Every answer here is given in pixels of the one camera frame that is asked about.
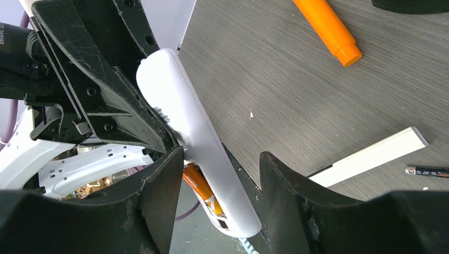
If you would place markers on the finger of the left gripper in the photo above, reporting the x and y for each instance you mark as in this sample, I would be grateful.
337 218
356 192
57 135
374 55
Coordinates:
127 117
132 37

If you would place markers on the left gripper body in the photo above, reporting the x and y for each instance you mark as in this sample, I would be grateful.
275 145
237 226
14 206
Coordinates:
63 46

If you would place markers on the white remote control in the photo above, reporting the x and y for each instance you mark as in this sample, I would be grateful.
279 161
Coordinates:
167 88

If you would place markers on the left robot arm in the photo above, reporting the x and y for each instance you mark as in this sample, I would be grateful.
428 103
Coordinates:
54 169

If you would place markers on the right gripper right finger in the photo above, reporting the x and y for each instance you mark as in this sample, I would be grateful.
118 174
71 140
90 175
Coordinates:
305 217

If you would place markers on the black metronome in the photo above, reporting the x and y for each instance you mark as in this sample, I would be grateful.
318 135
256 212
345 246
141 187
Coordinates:
414 7

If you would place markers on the orange toy microphone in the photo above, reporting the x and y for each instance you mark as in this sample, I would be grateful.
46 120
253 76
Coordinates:
331 30

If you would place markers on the long white box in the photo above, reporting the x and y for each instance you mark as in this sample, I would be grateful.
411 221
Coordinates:
391 148

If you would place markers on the black battery near box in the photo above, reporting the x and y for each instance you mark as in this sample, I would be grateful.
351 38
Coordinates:
427 171

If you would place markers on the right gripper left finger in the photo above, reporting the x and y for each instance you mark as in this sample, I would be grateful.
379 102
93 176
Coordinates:
135 215

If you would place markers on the orange battery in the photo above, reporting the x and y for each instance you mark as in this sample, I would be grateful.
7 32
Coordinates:
201 187

